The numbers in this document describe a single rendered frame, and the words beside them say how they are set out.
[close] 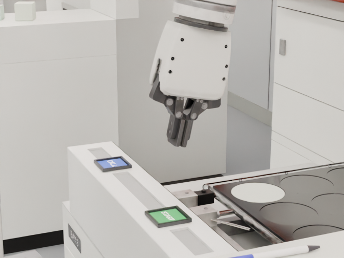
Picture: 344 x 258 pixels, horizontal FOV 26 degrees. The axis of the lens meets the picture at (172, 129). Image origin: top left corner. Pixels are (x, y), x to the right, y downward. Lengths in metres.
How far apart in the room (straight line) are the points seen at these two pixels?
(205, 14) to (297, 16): 0.87
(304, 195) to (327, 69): 0.42
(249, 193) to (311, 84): 0.48
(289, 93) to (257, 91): 3.20
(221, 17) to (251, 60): 4.13
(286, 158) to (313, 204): 0.57
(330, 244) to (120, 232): 0.35
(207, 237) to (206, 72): 0.24
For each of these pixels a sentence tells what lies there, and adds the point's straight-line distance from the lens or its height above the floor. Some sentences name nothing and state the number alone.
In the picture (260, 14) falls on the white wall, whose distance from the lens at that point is 4.98.
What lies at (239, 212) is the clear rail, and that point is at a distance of 1.32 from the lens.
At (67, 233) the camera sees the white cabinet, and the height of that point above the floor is 0.76.
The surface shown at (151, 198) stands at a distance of 1.23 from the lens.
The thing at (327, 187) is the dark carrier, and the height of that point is 0.90.
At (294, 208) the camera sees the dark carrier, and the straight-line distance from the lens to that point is 1.36.
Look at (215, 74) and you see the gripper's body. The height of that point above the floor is 1.20.
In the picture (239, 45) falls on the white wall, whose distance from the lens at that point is 5.27.
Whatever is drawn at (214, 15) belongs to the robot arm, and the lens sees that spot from 0.99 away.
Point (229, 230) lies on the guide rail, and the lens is 1.42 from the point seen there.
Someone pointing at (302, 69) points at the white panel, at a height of 1.03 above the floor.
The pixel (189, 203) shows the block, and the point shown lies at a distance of 1.37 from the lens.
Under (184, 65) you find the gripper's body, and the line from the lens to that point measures 1.00.
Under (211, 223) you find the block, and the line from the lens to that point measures 1.31.
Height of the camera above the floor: 1.42
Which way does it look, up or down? 17 degrees down
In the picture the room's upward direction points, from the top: straight up
